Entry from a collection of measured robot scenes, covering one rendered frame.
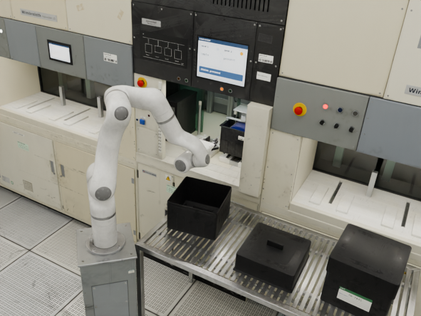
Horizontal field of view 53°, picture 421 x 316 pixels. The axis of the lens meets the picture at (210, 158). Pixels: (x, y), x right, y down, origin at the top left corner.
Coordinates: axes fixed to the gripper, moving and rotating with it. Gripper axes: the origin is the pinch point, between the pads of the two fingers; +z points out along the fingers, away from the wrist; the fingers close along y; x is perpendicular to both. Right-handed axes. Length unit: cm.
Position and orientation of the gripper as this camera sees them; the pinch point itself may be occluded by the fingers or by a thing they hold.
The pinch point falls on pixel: (211, 140)
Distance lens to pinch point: 226.6
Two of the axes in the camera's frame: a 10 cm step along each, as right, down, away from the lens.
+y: 8.8, 2.7, -3.8
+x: 0.6, -8.7, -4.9
